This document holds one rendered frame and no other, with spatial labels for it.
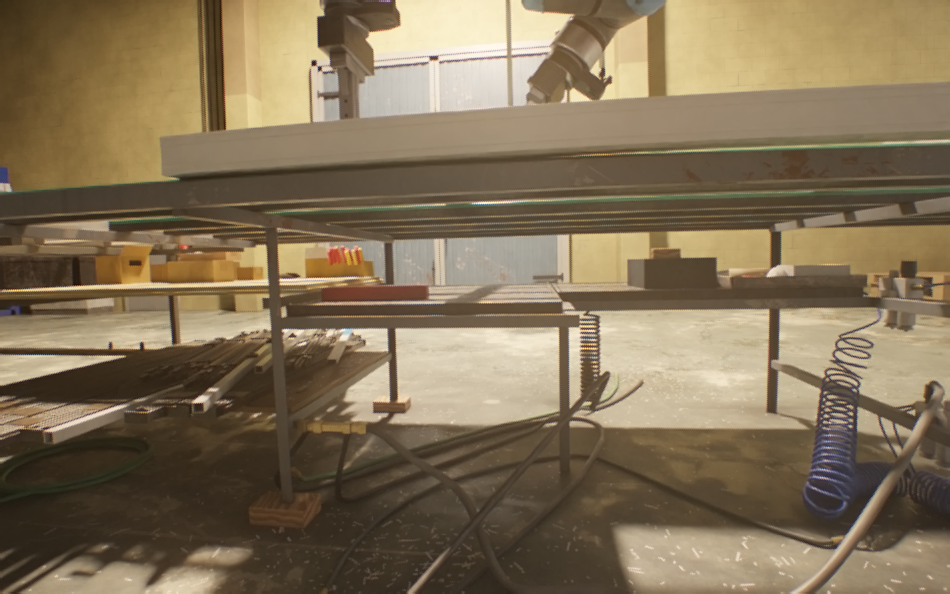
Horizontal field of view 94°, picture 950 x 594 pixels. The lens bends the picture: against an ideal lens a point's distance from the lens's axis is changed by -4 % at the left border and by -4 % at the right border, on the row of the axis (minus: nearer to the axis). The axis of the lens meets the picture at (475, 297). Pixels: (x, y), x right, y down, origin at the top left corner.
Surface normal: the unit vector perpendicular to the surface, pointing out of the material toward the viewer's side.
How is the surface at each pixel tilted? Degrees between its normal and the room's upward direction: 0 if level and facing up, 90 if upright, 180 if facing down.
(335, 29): 90
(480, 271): 90
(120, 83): 90
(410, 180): 90
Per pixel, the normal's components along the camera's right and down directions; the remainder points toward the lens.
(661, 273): -0.13, 0.07
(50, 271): 0.99, 0.01
